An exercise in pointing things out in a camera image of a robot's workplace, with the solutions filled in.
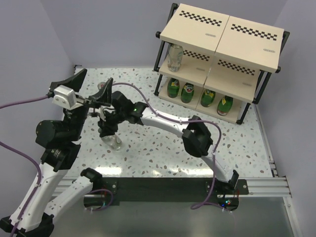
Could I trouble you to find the beige three-tier shelf unit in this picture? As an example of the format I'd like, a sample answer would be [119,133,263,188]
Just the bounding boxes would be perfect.
[154,3,290,124]

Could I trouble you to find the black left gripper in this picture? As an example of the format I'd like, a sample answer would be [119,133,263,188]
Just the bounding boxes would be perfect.
[51,68,113,140]

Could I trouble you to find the green Perrier bottle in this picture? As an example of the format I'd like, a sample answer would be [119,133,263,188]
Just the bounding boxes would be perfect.
[200,89,216,107]
[181,82,194,103]
[217,96,234,116]

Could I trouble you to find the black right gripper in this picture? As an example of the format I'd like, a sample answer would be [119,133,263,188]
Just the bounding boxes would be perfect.
[98,109,126,137]

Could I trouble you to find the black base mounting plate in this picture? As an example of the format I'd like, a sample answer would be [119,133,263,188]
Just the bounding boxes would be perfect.
[83,177,249,210]

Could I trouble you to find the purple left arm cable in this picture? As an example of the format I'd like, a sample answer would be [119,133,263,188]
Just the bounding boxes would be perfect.
[0,95,54,234]

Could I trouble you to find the green bottle on shelf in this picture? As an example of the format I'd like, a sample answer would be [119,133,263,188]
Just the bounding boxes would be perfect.
[167,78,180,98]

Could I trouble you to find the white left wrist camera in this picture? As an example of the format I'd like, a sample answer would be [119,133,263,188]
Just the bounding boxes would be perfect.
[52,85,82,110]

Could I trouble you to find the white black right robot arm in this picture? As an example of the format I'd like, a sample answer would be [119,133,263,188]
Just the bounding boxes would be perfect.
[97,91,239,194]

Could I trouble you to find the clear bottle green cap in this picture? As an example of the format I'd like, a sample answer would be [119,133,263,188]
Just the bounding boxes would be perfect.
[101,135,122,151]
[167,44,184,72]

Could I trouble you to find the silver blue can back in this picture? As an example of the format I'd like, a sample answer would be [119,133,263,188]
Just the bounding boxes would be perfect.
[97,82,105,90]

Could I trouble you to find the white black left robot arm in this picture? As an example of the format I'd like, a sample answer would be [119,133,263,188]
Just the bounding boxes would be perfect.
[0,69,113,237]

